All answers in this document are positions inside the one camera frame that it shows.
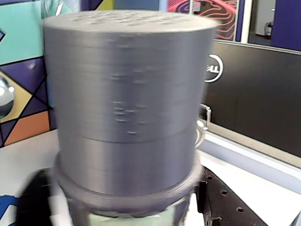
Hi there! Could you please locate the pink swirl wall panel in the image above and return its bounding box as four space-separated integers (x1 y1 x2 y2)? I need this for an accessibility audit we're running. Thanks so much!
166 0 240 42

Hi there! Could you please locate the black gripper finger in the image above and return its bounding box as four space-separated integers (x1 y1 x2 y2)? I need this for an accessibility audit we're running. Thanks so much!
16 169 59 226
197 167 269 226

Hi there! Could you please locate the silver toy ladle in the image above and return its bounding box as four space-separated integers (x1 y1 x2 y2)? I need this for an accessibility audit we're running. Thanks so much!
0 75 16 118

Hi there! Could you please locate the gray salt shaker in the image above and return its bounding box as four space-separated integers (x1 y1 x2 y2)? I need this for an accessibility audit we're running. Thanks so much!
42 10 218 226

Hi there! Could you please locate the dark blue office partition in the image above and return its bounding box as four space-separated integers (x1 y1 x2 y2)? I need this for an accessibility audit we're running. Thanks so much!
270 0 301 50

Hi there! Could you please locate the stainless steel toy pot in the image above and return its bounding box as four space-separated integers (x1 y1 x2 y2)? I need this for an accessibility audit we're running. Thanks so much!
194 103 212 150

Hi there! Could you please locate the black Dell monitor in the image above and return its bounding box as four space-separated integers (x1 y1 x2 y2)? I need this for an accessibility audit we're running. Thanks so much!
199 39 301 170

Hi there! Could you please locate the pale blue desk divider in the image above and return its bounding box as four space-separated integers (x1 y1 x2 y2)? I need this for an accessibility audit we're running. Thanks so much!
206 122 301 176

